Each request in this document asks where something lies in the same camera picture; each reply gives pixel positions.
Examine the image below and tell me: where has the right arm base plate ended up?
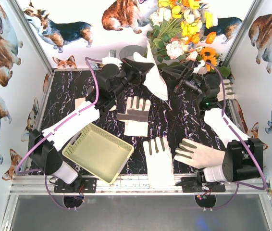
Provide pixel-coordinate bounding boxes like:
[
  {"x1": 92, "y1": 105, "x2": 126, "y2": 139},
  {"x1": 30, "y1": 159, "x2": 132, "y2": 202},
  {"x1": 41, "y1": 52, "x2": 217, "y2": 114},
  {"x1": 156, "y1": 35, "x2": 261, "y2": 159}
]
[{"x1": 175, "y1": 170, "x2": 226, "y2": 193}]

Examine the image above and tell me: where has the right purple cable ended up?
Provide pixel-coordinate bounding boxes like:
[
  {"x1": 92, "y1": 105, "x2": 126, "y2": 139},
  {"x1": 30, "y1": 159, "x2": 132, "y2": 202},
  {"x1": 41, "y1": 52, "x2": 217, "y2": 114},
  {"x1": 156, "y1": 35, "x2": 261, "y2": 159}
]
[{"x1": 198, "y1": 60, "x2": 268, "y2": 212}]

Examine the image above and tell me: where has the work glove with grey band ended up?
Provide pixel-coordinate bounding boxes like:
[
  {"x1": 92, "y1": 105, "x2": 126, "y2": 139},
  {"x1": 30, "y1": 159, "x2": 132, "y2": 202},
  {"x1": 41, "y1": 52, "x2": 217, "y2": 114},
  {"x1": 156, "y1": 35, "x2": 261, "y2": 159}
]
[{"x1": 133, "y1": 41, "x2": 168, "y2": 101}]

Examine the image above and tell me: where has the front right white glove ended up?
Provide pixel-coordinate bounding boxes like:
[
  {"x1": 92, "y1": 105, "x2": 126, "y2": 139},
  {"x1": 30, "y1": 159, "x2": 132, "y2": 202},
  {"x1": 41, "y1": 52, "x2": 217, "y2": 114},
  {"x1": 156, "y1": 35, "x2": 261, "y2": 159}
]
[{"x1": 174, "y1": 138, "x2": 225, "y2": 169}]

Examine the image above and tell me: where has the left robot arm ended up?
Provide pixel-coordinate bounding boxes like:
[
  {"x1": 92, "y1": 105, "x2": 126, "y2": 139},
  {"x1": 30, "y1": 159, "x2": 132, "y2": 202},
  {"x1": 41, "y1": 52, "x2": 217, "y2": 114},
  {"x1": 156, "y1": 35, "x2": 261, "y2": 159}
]
[{"x1": 28, "y1": 57, "x2": 154, "y2": 184}]

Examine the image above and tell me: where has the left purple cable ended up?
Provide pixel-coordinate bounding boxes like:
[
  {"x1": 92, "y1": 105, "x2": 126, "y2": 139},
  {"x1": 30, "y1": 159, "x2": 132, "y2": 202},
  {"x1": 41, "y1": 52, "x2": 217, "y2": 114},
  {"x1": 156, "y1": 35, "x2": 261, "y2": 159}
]
[{"x1": 15, "y1": 56, "x2": 103, "y2": 212}]

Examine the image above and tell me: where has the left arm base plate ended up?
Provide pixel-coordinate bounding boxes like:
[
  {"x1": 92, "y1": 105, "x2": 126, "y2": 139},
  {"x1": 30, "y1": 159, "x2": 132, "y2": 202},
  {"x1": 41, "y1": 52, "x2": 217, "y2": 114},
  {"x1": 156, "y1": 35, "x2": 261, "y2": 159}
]
[{"x1": 54, "y1": 176, "x2": 97, "y2": 193}]

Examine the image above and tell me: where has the far left work glove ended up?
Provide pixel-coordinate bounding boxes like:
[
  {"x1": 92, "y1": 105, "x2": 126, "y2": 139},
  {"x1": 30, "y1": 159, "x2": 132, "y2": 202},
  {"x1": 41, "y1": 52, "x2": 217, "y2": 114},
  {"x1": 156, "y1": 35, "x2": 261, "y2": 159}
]
[{"x1": 74, "y1": 85, "x2": 117, "y2": 114}]

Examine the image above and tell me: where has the yellow-green storage basket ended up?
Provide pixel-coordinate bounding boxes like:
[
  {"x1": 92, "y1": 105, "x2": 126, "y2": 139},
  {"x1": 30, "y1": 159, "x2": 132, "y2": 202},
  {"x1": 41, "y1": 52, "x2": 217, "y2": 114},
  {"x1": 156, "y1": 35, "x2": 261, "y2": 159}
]
[{"x1": 62, "y1": 123, "x2": 134, "y2": 184}]

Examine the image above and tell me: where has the white green work glove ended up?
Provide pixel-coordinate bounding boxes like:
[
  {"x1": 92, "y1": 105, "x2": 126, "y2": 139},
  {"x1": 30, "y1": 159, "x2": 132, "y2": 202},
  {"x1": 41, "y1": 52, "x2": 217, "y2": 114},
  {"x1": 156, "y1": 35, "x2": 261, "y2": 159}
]
[{"x1": 117, "y1": 96, "x2": 151, "y2": 137}]

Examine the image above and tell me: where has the front centre white glove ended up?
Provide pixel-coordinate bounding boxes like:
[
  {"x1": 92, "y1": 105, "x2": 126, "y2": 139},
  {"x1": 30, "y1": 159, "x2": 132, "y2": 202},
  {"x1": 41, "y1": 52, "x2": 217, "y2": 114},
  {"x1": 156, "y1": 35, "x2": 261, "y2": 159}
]
[{"x1": 143, "y1": 137, "x2": 175, "y2": 188}]

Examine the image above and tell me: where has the artificial flower bouquet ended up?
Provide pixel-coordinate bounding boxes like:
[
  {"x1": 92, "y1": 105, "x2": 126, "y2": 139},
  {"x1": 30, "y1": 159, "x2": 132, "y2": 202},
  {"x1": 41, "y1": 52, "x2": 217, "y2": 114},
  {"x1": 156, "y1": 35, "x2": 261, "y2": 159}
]
[{"x1": 146, "y1": 0, "x2": 222, "y2": 75}]

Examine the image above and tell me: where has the grey bucket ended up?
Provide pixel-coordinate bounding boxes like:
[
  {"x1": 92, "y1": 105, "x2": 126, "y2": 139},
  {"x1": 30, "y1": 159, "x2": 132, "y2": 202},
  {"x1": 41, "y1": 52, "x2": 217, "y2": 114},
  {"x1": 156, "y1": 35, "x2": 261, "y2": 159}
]
[{"x1": 119, "y1": 45, "x2": 146, "y2": 61}]

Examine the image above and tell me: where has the far right work glove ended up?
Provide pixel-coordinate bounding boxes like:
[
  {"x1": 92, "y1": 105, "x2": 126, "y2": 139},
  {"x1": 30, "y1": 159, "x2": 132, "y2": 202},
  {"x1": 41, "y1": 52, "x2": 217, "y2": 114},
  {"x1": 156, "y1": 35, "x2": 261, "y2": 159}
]
[{"x1": 217, "y1": 79, "x2": 235, "y2": 102}]

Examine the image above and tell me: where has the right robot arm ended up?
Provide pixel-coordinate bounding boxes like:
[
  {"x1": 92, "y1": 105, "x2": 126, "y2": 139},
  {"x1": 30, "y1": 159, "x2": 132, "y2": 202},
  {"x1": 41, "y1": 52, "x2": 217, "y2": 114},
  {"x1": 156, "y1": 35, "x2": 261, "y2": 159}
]
[{"x1": 162, "y1": 61, "x2": 266, "y2": 184}]

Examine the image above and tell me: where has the purple cable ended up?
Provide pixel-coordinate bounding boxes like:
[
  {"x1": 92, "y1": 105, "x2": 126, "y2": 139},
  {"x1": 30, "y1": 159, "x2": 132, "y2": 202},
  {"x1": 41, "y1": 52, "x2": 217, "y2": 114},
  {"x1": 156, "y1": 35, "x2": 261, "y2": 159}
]
[
  {"x1": 15, "y1": 56, "x2": 103, "y2": 212},
  {"x1": 198, "y1": 60, "x2": 268, "y2": 212}
]

